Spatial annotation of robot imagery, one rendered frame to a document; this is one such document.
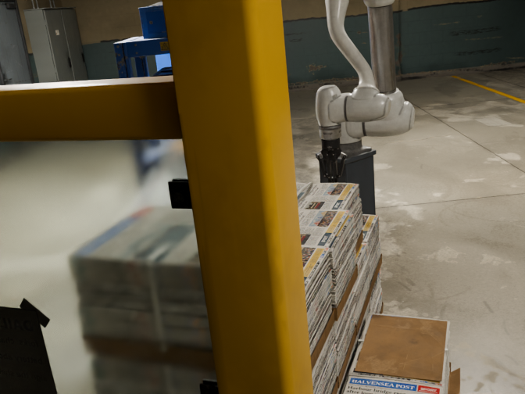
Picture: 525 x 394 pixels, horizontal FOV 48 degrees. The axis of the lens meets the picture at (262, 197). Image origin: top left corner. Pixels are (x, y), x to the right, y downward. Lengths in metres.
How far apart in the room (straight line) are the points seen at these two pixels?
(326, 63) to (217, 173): 10.92
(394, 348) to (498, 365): 1.10
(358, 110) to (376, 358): 0.92
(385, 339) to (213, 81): 1.60
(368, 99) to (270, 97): 1.74
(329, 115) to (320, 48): 9.14
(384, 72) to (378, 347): 1.19
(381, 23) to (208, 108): 2.03
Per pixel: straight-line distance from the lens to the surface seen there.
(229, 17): 0.54
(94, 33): 11.70
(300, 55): 11.41
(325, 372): 1.63
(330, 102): 2.31
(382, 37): 2.57
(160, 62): 6.28
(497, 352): 3.14
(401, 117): 2.65
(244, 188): 0.57
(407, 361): 1.96
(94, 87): 0.64
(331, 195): 2.01
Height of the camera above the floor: 1.72
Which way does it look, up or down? 19 degrees down
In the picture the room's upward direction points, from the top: 6 degrees counter-clockwise
